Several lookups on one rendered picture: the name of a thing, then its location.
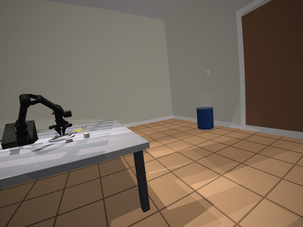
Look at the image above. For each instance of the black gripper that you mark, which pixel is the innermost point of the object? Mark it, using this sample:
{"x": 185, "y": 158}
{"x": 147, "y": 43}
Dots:
{"x": 59, "y": 124}

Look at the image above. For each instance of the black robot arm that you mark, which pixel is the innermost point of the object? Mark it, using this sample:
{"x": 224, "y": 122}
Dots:
{"x": 25, "y": 101}

